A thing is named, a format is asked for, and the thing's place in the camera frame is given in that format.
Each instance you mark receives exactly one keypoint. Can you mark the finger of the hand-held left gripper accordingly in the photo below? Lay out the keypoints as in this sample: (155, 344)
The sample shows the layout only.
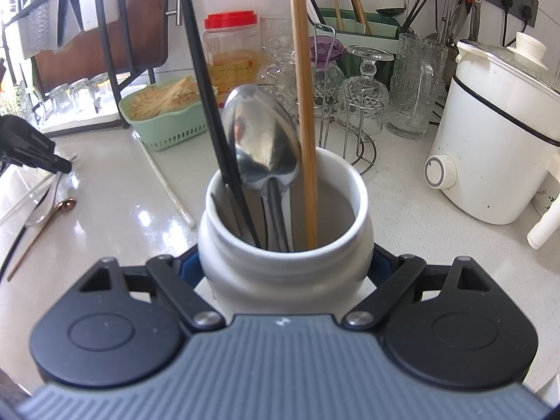
(39, 148)

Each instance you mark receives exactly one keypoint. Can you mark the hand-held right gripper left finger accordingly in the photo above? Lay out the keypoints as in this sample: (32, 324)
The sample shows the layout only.
(190, 267)

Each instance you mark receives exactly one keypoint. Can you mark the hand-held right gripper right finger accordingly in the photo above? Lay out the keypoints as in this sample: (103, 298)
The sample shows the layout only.
(381, 264)

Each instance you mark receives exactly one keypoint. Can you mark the white chopstick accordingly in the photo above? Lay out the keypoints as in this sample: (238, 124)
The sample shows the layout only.
(35, 192)
(166, 179)

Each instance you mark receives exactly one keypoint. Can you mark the rose gold spoon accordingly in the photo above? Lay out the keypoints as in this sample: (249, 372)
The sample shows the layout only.
(65, 204)

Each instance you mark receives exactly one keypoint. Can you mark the large metal spoon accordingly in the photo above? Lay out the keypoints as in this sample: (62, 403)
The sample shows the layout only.
(262, 140)

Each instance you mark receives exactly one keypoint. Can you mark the black chopstick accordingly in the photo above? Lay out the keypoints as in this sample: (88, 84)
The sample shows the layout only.
(313, 4)
(205, 74)
(413, 8)
(419, 11)

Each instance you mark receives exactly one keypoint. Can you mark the bunch of hanging metal utensils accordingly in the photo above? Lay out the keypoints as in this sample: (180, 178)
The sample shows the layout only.
(450, 17)

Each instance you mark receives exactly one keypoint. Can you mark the white tray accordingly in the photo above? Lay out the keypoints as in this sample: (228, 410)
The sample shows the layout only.
(83, 121)

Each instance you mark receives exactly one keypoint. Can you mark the patterned glass mug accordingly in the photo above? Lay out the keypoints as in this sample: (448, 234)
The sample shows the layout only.
(13, 100)

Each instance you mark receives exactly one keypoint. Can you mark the small clear glass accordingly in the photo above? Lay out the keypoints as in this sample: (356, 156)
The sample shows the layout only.
(98, 89)
(61, 98)
(81, 94)

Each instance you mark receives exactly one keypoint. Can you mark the black dish rack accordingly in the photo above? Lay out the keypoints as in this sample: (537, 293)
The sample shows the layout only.
(109, 52)

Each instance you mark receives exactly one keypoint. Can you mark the grey textured board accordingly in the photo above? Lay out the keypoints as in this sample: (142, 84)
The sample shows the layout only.
(41, 22)

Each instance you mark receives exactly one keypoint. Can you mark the green plastic basket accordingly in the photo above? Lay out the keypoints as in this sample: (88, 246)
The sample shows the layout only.
(170, 133)

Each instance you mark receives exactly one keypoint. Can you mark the pale yellow shredded food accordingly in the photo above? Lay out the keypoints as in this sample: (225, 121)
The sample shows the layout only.
(162, 96)

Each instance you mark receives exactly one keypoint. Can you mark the white cutting board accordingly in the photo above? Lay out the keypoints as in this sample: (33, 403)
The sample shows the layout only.
(96, 8)

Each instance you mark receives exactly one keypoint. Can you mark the wooden cutting board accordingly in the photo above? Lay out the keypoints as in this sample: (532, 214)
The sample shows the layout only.
(140, 22)

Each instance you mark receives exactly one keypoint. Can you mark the white electric cooker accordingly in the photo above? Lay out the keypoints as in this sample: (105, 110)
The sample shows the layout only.
(490, 140)

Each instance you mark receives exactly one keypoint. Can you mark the cut glass goblet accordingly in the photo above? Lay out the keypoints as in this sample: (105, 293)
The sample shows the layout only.
(363, 96)
(275, 74)

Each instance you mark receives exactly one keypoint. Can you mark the clear glass pitcher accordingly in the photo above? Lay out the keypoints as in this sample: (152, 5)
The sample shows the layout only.
(413, 87)

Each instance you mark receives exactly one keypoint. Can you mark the plastic jar with red lid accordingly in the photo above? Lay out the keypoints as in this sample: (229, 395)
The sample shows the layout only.
(227, 52)

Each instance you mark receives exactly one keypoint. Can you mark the glass with purple lid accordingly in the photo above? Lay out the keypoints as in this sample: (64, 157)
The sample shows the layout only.
(326, 52)

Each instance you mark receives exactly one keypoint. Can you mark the green utensil holder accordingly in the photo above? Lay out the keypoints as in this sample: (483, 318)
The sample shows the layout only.
(376, 24)

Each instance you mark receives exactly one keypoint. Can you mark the speckled pot lid white knob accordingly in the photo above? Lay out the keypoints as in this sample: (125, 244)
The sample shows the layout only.
(516, 59)

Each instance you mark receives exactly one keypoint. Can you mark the tall clear glass tumbler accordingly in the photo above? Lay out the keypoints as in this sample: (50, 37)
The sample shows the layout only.
(273, 30)

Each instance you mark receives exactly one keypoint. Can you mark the metal ladle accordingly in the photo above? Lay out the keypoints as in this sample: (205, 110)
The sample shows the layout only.
(390, 10)

